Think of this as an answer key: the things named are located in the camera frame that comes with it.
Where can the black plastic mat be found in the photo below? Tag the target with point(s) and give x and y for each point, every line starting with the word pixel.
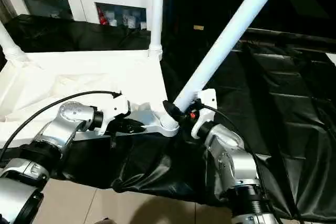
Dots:
pixel 294 103

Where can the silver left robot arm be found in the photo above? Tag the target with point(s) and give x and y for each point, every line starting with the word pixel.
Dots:
pixel 58 129

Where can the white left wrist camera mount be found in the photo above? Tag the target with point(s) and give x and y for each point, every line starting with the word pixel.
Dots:
pixel 115 107

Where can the small tan label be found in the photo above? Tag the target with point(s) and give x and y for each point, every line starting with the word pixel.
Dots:
pixel 198 28

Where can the white flat sheet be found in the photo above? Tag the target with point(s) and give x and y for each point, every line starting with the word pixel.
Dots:
pixel 332 59

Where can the white plastic table leg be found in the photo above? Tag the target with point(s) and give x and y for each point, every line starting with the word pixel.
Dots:
pixel 10 40
pixel 231 30
pixel 157 9

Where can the red bottle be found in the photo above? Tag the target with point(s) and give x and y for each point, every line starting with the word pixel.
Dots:
pixel 103 18

